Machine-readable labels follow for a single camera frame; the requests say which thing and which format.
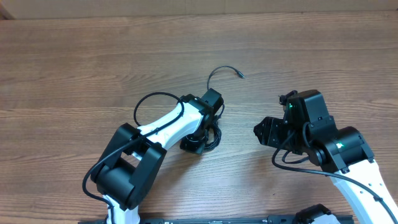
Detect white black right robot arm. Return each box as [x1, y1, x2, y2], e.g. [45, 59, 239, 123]
[254, 116, 397, 223]

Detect black usb cable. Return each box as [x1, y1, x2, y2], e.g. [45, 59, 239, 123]
[201, 65, 246, 153]

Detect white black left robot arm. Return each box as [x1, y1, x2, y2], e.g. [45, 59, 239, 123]
[82, 96, 223, 223]

